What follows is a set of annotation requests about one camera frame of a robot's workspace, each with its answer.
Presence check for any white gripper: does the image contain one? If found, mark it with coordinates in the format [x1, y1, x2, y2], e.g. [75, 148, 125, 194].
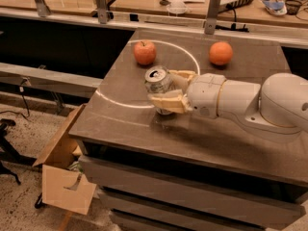
[148, 70, 226, 118]

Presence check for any silver green 7up can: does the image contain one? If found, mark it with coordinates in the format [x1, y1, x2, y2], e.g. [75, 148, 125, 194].
[143, 64, 177, 116]

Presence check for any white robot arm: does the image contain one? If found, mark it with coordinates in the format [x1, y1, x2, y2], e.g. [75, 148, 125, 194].
[144, 66, 308, 142]

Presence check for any red apple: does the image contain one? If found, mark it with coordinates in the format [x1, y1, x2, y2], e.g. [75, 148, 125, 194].
[134, 40, 157, 65]

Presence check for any orange fruit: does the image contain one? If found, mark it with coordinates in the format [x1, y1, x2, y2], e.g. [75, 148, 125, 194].
[209, 41, 233, 65]

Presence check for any clear plastic bowl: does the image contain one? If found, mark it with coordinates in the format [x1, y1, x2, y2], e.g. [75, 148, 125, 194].
[167, 1, 188, 15]

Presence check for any grey cabinet drawer stack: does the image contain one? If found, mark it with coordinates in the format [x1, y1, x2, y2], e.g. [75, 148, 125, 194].
[79, 146, 306, 231]

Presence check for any grey power strip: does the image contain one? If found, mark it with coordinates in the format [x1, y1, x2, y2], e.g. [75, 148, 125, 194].
[218, 0, 253, 13]

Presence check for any white blue bowl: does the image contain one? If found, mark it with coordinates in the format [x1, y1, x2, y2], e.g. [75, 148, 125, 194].
[263, 1, 287, 16]

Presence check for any black mesh cup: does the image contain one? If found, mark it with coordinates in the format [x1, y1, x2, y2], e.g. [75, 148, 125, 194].
[285, 0, 302, 15]

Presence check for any open cardboard box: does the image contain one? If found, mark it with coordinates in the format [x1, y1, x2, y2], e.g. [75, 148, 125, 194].
[33, 105, 96, 215]

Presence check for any black chair base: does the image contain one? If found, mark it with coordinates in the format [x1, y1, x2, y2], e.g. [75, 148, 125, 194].
[0, 118, 36, 185]

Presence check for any metal bracket right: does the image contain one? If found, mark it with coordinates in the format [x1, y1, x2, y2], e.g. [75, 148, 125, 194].
[204, 0, 221, 35]

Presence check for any metal bracket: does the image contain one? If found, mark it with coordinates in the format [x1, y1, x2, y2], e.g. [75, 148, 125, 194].
[95, 0, 108, 24]
[35, 0, 51, 17]
[204, 0, 221, 35]

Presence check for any metal bracket middle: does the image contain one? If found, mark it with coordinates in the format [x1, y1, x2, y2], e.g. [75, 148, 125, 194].
[95, 0, 108, 24]

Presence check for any metal bracket left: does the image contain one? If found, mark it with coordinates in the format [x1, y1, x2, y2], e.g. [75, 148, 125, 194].
[35, 0, 51, 17]

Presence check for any metal frame rail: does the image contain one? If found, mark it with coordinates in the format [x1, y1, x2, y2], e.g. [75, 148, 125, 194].
[0, 63, 102, 98]

